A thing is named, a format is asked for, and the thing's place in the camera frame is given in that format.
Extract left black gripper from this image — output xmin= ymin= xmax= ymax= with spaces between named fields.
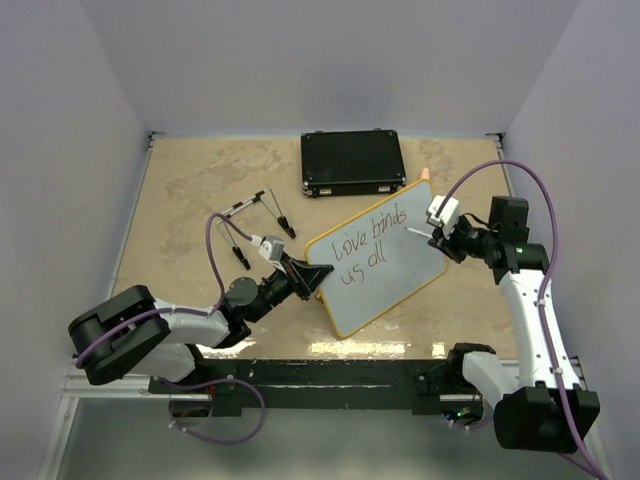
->
xmin=249 ymin=252 xmax=333 ymax=323

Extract red white marker pen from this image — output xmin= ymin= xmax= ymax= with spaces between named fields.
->
xmin=405 ymin=227 xmax=432 ymax=239

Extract yellow framed whiteboard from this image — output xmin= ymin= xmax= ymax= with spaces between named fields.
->
xmin=305 ymin=179 xmax=447 ymax=339

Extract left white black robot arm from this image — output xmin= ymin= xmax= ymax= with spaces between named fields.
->
xmin=68 ymin=254 xmax=334 ymax=392

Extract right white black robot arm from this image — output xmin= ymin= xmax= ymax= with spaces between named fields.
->
xmin=427 ymin=195 xmax=600 ymax=454

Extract black hard case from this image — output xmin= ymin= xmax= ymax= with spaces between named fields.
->
xmin=300 ymin=129 xmax=407 ymax=198

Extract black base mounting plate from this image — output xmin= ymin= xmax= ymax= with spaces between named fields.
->
xmin=149 ymin=359 xmax=493 ymax=422

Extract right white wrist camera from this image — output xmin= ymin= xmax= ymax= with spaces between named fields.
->
xmin=426 ymin=195 xmax=460 ymax=235

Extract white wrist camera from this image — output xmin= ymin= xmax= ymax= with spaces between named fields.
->
xmin=426 ymin=195 xmax=460 ymax=235
xmin=250 ymin=235 xmax=284 ymax=268

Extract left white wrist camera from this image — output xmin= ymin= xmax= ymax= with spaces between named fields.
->
xmin=250 ymin=235 xmax=284 ymax=268

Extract wire whiteboard stand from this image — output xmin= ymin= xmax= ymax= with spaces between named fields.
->
xmin=215 ymin=188 xmax=297 ymax=270

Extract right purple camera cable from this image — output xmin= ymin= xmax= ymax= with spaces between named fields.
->
xmin=437 ymin=160 xmax=609 ymax=480

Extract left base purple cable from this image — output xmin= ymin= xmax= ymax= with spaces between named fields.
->
xmin=168 ymin=378 xmax=267 ymax=445

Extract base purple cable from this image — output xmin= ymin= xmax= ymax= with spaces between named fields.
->
xmin=447 ymin=394 xmax=496 ymax=432
xmin=168 ymin=378 xmax=267 ymax=445

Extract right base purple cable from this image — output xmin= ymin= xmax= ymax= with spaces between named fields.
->
xmin=447 ymin=394 xmax=496 ymax=432

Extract aluminium frame rails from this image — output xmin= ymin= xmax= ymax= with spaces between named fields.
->
xmin=37 ymin=130 xmax=614 ymax=480

